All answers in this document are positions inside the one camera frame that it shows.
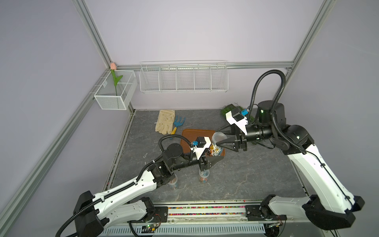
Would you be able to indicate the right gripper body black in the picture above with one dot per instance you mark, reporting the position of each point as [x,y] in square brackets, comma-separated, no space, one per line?
[242,141]

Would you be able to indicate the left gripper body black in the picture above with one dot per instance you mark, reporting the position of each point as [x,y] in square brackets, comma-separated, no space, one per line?
[202,163]

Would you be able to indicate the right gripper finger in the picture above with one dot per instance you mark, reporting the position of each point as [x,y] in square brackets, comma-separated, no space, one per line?
[227,129]
[227,144]

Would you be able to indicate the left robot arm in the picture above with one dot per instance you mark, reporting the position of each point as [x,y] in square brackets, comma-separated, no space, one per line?
[95,212]

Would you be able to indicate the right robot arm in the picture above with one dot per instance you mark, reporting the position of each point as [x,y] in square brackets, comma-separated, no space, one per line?
[332,206]

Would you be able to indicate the middle clear candy jar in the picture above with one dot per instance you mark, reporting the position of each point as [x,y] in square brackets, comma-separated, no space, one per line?
[204,175]

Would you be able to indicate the left clear plastic jar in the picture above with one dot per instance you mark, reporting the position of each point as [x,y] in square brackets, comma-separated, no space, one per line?
[173,184]

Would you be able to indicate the green artificial grass mat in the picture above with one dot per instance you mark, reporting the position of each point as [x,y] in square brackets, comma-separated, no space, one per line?
[228,108]

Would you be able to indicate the brown wooden tray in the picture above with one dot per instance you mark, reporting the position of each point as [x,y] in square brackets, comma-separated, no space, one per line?
[192,134]

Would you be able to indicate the blue yellow garden rake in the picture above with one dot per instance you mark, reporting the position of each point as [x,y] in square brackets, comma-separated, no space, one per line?
[178,122]

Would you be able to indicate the cream work glove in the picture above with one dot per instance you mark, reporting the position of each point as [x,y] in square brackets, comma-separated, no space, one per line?
[165,122]

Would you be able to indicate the pink artificial tulip flower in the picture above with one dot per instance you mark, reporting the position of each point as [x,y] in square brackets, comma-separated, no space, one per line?
[116,78]

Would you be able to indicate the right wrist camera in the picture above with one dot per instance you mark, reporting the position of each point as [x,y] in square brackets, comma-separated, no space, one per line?
[238,117]

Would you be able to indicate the white wire wall rack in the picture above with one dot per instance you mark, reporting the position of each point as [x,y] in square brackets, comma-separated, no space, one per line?
[184,76]

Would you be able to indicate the white mesh wall basket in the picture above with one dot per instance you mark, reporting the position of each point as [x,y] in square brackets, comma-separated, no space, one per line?
[105,94]

